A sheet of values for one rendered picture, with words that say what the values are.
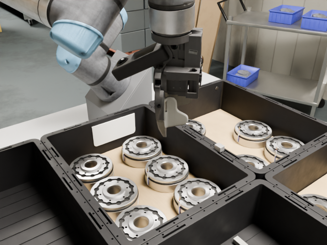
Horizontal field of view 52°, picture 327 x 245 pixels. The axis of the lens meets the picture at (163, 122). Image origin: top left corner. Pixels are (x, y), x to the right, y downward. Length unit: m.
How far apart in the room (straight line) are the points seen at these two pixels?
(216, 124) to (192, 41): 0.50
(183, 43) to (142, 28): 3.49
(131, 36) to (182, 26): 3.44
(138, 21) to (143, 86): 2.89
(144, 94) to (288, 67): 2.53
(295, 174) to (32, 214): 0.56
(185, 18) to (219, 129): 0.53
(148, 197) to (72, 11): 0.42
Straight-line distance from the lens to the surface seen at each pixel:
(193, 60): 0.58
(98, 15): 0.56
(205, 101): 1.06
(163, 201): 0.75
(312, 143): 0.82
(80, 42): 0.55
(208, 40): 3.47
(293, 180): 0.77
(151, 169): 0.78
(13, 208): 0.80
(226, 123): 1.04
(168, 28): 0.54
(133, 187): 0.74
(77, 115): 1.38
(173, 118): 0.63
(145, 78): 1.13
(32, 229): 0.74
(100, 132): 0.87
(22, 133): 1.33
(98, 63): 1.09
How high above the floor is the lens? 1.34
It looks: 30 degrees down
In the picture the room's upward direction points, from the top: straight up
